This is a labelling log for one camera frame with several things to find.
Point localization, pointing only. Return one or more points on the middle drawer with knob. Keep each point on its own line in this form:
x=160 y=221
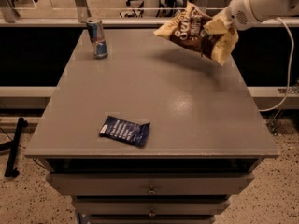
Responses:
x=157 y=206

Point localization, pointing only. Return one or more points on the black office chair base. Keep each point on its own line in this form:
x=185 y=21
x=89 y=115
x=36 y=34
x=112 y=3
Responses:
x=153 y=8

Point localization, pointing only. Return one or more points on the metal railing frame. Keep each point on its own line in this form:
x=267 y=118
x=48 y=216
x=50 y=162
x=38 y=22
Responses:
x=11 y=14

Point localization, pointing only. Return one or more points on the blue snack packet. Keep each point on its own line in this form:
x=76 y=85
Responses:
x=125 y=131

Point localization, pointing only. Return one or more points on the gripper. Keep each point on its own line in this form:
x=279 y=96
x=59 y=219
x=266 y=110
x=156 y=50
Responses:
x=235 y=14

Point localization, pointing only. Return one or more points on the top drawer with knob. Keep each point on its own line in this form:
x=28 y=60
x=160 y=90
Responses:
x=159 y=184

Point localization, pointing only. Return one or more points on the black stand leg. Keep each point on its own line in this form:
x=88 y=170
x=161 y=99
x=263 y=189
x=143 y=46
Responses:
x=11 y=170

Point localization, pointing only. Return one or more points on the drawer with knob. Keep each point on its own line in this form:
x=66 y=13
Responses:
x=157 y=206
x=159 y=184

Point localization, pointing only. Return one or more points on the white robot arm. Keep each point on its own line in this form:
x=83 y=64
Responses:
x=265 y=10

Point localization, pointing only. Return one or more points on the grey drawer cabinet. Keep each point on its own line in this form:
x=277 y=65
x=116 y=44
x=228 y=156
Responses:
x=201 y=115

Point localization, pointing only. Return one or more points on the redbull can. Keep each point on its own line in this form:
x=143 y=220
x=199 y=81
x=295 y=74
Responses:
x=97 y=37

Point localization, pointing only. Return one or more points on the brown chip bag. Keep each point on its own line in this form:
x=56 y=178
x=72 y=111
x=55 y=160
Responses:
x=187 y=30

